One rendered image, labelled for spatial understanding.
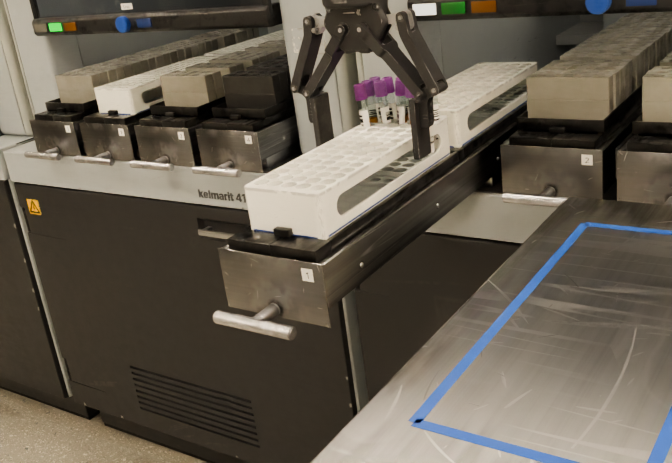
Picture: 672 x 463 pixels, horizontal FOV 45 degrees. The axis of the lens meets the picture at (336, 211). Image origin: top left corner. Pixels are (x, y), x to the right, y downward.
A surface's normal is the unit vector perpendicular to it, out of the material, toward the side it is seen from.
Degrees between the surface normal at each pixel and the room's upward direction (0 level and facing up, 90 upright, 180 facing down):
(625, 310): 0
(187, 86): 90
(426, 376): 0
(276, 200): 90
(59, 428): 0
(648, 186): 90
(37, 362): 90
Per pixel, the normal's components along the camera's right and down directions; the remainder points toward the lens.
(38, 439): -0.12, -0.93
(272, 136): 0.83, 0.10
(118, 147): -0.55, 0.36
